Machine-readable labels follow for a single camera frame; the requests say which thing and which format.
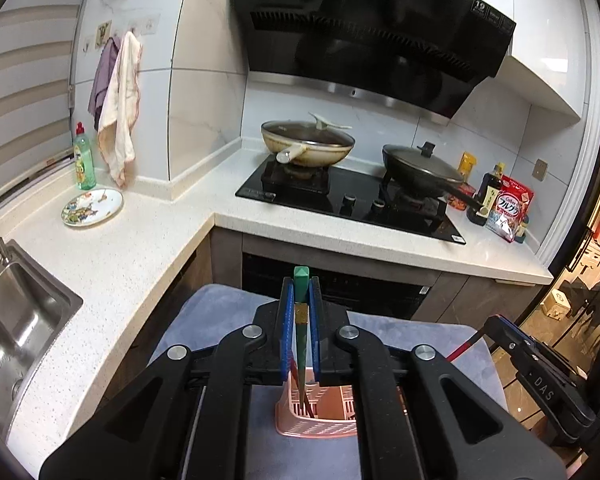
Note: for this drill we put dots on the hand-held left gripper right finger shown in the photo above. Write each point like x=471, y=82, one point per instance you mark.
x=314, y=332

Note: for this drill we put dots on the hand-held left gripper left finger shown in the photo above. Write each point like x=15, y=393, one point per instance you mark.
x=287, y=332

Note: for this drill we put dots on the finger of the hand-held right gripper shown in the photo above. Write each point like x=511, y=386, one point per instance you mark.
x=525, y=360

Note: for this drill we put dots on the green chopstick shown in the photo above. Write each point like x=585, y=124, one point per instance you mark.
x=301, y=290

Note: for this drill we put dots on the pink perforated utensil basket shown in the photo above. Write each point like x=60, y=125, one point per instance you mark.
x=325, y=422

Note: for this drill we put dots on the white cardboard box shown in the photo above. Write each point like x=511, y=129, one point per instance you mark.
x=557, y=302

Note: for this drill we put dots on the blue plush blanket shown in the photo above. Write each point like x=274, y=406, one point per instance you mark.
x=220, y=310

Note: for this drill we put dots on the black metal chair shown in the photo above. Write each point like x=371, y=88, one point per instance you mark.
x=595, y=300

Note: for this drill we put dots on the dark green container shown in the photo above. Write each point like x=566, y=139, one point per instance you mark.
x=522, y=232

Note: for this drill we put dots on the black stove knob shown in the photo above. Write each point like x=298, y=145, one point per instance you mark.
x=378, y=209
x=349, y=204

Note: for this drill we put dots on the black glass gas stove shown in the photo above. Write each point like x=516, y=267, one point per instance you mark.
x=300, y=200

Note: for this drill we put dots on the red cereal bag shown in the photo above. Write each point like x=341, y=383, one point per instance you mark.
x=510, y=207

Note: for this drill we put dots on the dark sauce bottle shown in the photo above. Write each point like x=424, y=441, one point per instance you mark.
x=487, y=195

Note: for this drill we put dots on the red instant noodle bowl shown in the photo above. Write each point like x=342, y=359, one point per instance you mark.
x=457, y=200

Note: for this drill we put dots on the beige wok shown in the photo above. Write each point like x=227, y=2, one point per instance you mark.
x=310, y=155

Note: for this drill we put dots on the black wok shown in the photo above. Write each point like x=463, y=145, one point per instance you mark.
x=420, y=182

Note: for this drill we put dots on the yellow packet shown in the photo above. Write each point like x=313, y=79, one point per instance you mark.
x=467, y=166

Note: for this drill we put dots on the patterned white plate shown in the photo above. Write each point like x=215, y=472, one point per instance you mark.
x=92, y=206

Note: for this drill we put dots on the green dish soap bottle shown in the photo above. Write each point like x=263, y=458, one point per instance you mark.
x=84, y=165

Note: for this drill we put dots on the stainless steel sink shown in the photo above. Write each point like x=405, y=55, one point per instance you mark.
x=15, y=340

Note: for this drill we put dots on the white hanging cloth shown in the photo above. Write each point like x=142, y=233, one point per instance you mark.
x=120, y=110

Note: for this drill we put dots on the chrome sink knob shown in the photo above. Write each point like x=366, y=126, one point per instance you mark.
x=1, y=251

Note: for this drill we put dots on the black range hood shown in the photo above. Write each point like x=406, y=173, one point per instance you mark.
x=370, y=25

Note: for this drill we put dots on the purple hanging cloth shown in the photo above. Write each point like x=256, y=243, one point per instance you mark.
x=102, y=80

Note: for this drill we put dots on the striped window blinds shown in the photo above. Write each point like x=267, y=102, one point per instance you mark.
x=25, y=70

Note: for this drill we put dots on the bronze wall switch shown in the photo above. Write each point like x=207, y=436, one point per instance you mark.
x=540, y=169

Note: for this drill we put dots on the white wall cabinet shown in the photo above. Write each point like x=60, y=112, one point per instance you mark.
x=545, y=35

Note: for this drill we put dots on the white wall outlet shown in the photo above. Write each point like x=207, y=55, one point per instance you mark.
x=147, y=25

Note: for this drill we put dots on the wall hook with picture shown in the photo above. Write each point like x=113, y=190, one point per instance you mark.
x=103, y=34

